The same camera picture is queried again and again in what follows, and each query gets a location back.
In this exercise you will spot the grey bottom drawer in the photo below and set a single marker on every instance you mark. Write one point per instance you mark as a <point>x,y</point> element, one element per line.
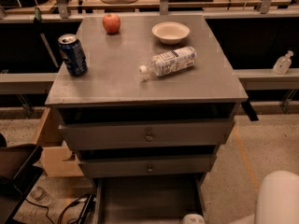
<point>153,199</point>

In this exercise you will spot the grey drawer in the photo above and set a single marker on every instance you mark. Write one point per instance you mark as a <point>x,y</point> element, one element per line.
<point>130,135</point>
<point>147,166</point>
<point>153,199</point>

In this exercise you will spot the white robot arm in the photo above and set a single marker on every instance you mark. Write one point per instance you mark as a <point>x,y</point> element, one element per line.
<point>277,201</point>

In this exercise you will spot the grey middle drawer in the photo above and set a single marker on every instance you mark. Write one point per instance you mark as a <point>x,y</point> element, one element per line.
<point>147,166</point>

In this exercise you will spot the grey top drawer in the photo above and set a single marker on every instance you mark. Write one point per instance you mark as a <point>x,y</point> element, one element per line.
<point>130,135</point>

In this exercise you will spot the grey three-drawer cabinet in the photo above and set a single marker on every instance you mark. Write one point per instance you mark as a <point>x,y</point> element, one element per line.
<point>112,90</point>

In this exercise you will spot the clear plastic cup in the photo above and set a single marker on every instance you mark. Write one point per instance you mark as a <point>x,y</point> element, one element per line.
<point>40,195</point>

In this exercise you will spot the clear plastic water bottle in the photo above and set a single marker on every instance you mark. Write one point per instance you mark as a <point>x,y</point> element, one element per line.
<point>169,62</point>

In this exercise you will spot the black chair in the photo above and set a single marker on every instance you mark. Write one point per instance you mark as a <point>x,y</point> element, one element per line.
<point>18,175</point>

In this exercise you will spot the white paper bowl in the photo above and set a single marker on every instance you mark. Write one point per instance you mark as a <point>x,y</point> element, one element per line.
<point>170,33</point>

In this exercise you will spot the blue soda can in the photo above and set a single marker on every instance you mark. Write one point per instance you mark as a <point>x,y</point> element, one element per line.
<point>73,54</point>

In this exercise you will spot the red apple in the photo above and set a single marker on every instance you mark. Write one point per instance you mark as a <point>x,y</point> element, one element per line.
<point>111,23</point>

